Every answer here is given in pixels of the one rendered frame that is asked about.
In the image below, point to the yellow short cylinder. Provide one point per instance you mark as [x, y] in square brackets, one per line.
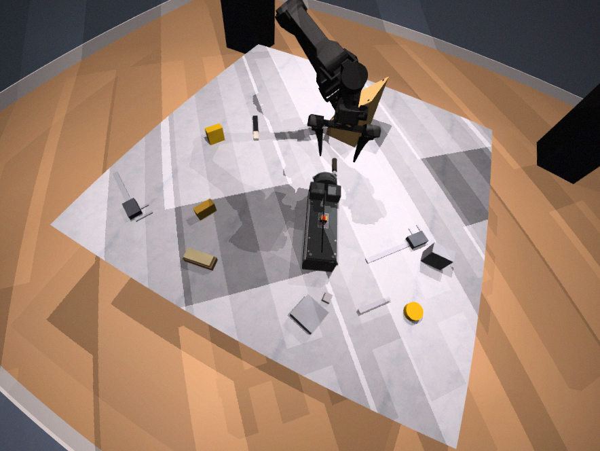
[413, 311]

